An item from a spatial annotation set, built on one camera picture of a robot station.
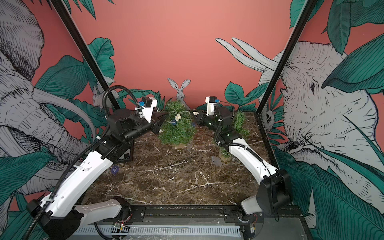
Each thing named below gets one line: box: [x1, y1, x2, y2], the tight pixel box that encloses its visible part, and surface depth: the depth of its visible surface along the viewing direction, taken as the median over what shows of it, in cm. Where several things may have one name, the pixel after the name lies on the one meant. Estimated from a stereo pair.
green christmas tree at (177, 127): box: [157, 100, 198, 146], surface depth 81 cm
